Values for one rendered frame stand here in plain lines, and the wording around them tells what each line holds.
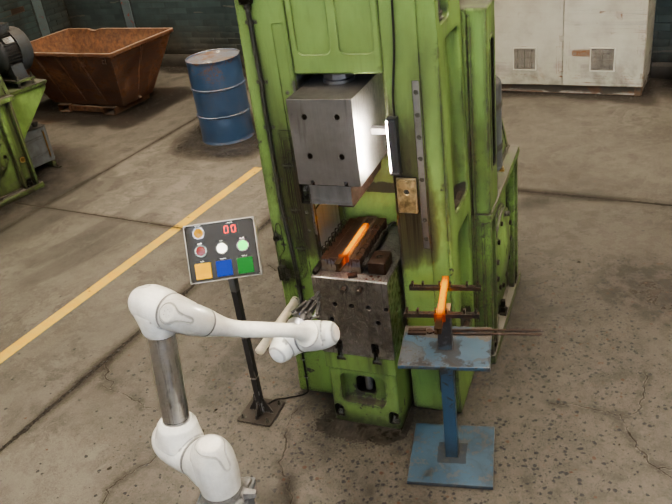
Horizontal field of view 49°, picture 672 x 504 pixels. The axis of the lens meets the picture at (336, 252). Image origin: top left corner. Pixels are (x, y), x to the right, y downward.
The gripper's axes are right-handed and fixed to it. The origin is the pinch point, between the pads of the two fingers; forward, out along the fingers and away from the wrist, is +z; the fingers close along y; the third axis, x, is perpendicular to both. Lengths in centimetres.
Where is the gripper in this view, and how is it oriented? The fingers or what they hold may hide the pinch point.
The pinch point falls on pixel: (316, 298)
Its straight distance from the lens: 320.8
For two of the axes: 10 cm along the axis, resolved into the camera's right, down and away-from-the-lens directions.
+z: 3.5, -4.9, 8.0
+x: -1.2, -8.7, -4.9
